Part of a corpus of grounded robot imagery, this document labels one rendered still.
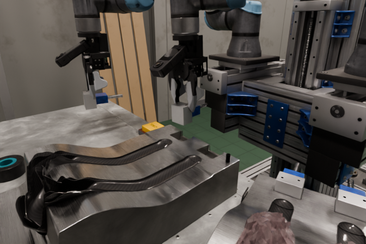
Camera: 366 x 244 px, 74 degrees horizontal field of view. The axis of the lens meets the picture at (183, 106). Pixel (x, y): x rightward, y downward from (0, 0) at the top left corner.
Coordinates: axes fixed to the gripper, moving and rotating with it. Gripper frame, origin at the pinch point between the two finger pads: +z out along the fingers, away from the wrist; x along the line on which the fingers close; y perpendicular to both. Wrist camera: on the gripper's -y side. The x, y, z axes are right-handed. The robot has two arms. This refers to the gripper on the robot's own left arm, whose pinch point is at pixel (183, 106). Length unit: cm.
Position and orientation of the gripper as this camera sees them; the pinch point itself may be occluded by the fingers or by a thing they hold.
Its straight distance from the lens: 70.9
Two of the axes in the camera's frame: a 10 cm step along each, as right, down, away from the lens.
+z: 0.4, 9.5, 3.2
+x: -7.0, -2.0, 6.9
